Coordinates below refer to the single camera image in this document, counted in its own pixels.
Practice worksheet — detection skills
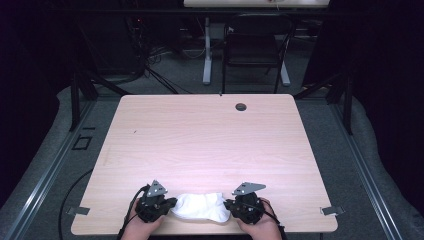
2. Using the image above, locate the person's left hand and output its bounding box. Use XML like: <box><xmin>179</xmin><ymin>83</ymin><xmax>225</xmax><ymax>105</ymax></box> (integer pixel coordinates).
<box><xmin>120</xmin><ymin>199</ymin><xmax>167</xmax><ymax>240</ymax></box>

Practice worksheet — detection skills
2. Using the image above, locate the aluminium floor rail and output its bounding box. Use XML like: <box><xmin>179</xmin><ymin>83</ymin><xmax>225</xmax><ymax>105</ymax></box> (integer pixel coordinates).
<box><xmin>0</xmin><ymin>99</ymin><xmax>98</xmax><ymax>240</ymax></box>
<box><xmin>328</xmin><ymin>102</ymin><xmax>406</xmax><ymax>240</ymax></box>

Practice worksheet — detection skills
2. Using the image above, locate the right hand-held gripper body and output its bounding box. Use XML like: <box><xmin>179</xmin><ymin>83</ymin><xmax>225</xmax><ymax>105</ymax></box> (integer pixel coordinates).
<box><xmin>226</xmin><ymin>181</ymin><xmax>268</xmax><ymax>225</ymax></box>

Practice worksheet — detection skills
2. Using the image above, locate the black folding chair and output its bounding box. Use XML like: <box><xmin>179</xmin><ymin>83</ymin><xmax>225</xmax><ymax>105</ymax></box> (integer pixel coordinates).
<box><xmin>221</xmin><ymin>13</ymin><xmax>298</xmax><ymax>94</ymax></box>

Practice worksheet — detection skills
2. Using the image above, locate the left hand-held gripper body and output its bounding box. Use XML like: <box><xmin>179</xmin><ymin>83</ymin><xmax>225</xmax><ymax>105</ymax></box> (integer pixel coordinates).
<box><xmin>134</xmin><ymin>179</ymin><xmax>169</xmax><ymax>224</ymax></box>

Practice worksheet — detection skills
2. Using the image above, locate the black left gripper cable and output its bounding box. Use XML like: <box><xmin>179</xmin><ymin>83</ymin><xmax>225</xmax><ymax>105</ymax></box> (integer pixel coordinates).
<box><xmin>116</xmin><ymin>184</ymin><xmax>150</xmax><ymax>240</ymax></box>

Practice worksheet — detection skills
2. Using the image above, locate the white desk with metal legs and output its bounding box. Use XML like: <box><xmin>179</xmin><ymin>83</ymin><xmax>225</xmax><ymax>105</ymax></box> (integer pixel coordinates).
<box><xmin>183</xmin><ymin>0</ymin><xmax>331</xmax><ymax>87</ymax></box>

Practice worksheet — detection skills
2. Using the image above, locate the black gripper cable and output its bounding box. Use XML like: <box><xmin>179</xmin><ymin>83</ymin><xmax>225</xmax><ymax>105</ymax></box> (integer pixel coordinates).
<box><xmin>248</xmin><ymin>199</ymin><xmax>288</xmax><ymax>240</ymax></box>
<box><xmin>116</xmin><ymin>184</ymin><xmax>150</xmax><ymax>240</ymax></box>

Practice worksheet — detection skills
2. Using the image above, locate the white ankle sock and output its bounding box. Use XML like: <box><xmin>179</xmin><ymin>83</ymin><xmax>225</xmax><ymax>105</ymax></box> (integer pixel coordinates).
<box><xmin>170</xmin><ymin>192</ymin><xmax>232</xmax><ymax>224</ymax></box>

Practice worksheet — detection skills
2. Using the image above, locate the black metal frame stand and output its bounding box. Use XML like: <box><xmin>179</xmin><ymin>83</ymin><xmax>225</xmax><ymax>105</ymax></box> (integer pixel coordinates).
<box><xmin>68</xmin><ymin>64</ymin><xmax>132</xmax><ymax>132</ymax></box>
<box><xmin>293</xmin><ymin>71</ymin><xmax>355</xmax><ymax>136</ymax></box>

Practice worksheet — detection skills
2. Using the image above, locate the black floor cable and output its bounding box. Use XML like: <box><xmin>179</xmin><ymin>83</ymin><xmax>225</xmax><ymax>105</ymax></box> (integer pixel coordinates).
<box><xmin>57</xmin><ymin>168</ymin><xmax>95</xmax><ymax>240</ymax></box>

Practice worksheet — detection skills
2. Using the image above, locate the metal table bracket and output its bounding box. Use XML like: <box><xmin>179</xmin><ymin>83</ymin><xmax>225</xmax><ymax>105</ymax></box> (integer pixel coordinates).
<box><xmin>319</xmin><ymin>205</ymin><xmax>346</xmax><ymax>216</ymax></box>
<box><xmin>65</xmin><ymin>206</ymin><xmax>91</xmax><ymax>216</ymax></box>

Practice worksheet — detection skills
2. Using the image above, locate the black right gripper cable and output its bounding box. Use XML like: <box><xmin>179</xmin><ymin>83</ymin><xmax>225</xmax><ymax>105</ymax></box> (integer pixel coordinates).
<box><xmin>248</xmin><ymin>199</ymin><xmax>288</xmax><ymax>240</ymax></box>

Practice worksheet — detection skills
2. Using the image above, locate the bundle of black cables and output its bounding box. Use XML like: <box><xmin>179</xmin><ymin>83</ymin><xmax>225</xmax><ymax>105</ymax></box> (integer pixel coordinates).
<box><xmin>124</xmin><ymin>14</ymin><xmax>193</xmax><ymax>95</ymax></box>

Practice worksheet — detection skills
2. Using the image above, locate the black tape square marker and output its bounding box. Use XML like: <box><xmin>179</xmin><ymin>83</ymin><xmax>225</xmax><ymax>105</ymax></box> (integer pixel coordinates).
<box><xmin>71</xmin><ymin>134</ymin><xmax>93</xmax><ymax>151</ymax></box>

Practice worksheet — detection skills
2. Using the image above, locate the person's right hand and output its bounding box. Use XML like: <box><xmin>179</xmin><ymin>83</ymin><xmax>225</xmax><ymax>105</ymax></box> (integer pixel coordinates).
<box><xmin>235</xmin><ymin>197</ymin><xmax>283</xmax><ymax>240</ymax></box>

